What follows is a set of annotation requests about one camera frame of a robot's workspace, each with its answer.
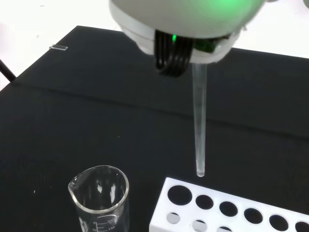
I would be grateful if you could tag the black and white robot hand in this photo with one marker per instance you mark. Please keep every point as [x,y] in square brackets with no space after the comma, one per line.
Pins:
[183,19]

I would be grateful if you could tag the white test tube rack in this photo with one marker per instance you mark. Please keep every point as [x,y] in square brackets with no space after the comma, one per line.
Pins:
[217,217]

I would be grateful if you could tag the clear glass beaker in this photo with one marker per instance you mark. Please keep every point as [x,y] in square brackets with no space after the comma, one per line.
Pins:
[96,207]

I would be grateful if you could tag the black bench cloth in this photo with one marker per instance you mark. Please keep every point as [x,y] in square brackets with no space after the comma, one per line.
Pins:
[96,120]

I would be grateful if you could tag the black tripod leg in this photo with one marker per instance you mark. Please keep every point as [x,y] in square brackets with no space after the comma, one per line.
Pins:
[6,70]

